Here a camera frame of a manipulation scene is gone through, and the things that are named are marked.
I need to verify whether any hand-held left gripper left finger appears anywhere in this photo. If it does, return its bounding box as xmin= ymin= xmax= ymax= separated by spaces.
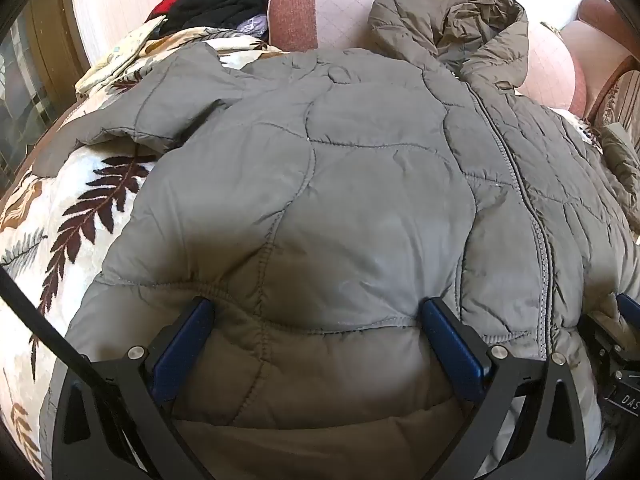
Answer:
xmin=50 ymin=296 xmax=217 ymax=480

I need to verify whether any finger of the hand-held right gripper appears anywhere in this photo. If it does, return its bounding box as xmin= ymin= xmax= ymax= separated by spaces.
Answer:
xmin=580 ymin=292 xmax=640 ymax=368

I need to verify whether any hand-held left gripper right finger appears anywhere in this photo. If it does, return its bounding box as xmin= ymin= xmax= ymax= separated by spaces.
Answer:
xmin=419 ymin=296 xmax=588 ymax=480

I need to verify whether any grey quilted hooded jacket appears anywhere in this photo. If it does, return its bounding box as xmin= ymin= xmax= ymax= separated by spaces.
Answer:
xmin=35 ymin=0 xmax=640 ymax=480

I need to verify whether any leaf-print blanket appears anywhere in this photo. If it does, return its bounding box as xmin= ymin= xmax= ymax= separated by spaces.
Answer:
xmin=0 ymin=26 xmax=296 ymax=480

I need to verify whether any striped beige cushion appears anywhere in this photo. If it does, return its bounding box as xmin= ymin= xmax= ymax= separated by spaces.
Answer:
xmin=587 ymin=67 xmax=640 ymax=131

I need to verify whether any pink corner sofa cushion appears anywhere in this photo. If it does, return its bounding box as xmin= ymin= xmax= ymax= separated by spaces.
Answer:
xmin=560 ymin=0 xmax=640 ymax=86

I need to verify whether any pale yellow patterned cloth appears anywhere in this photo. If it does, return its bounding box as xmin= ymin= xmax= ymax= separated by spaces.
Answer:
xmin=75 ymin=15 xmax=168 ymax=96

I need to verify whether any wooden door with glass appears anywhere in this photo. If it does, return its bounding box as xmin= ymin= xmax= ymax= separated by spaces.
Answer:
xmin=0 ymin=0 xmax=91 ymax=181

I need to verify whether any crumpled plastic bag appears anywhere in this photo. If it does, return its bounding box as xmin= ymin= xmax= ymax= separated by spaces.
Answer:
xmin=237 ymin=14 xmax=271 ymax=41

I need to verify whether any black garment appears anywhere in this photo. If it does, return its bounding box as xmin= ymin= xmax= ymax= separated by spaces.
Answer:
xmin=145 ymin=0 xmax=296 ymax=36

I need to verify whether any large pink sofa cushion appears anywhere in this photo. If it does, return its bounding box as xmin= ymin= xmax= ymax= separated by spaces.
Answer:
xmin=267 ymin=0 xmax=588 ymax=116

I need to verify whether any black cable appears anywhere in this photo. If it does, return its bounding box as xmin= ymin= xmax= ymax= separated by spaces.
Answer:
xmin=0 ymin=267 xmax=156 ymax=480

